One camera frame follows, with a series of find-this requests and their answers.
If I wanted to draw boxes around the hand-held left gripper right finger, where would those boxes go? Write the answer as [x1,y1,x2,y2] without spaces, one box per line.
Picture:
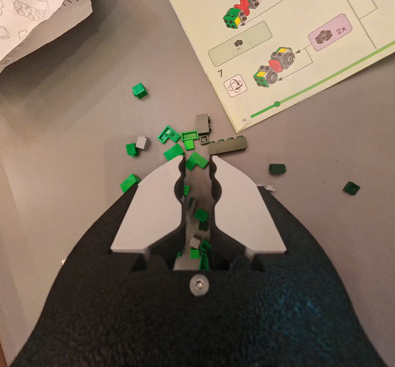
[209,155,287,271]

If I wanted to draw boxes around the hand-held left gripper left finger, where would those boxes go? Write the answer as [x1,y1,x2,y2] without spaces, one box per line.
[110,156,187,271]

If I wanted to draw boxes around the pile of small bricks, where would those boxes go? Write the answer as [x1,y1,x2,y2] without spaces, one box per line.
[120,82,361,271]

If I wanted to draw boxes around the dark green long brick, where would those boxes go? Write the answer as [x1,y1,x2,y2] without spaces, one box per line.
[207,136,249,157]

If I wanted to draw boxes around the pale green instruction booklet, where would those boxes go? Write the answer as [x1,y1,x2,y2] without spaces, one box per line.
[154,0,395,134]

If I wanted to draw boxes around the white printed paper bag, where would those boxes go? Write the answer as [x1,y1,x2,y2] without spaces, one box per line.
[0,0,94,73]

